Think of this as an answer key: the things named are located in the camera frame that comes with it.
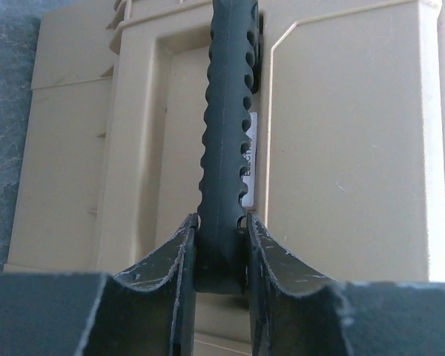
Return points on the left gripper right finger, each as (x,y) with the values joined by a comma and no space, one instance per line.
(296,310)

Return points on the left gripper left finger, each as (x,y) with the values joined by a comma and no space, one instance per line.
(147,309)

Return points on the tan plastic toolbox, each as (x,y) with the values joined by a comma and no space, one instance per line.
(350,135)

